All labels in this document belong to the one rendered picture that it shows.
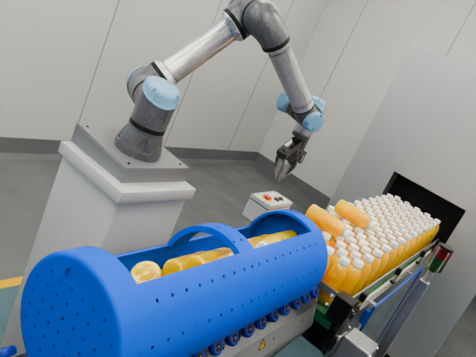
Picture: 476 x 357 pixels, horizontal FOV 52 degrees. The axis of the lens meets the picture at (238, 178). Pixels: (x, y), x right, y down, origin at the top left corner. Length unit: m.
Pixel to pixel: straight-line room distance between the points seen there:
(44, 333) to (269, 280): 0.54
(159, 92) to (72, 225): 0.49
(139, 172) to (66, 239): 0.33
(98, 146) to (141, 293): 0.72
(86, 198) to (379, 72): 4.97
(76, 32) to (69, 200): 2.68
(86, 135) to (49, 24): 2.51
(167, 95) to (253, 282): 0.62
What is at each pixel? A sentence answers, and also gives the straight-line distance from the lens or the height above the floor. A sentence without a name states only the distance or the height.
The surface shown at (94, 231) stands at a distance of 1.52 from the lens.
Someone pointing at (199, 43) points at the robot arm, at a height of 1.58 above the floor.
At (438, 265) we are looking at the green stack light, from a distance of 2.01.
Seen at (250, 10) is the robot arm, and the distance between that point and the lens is 1.59.
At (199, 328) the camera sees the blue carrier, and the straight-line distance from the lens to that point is 1.04.
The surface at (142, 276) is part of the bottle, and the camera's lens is 1.12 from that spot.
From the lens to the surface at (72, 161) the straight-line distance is 1.57.
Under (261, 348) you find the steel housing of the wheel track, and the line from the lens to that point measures 1.55.
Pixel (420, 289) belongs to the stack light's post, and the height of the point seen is 1.07.
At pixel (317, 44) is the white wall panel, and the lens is 6.53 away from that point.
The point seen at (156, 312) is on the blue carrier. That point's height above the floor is 1.19.
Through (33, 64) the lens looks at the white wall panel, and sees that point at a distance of 4.08.
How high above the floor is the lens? 1.71
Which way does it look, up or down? 17 degrees down
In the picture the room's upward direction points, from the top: 25 degrees clockwise
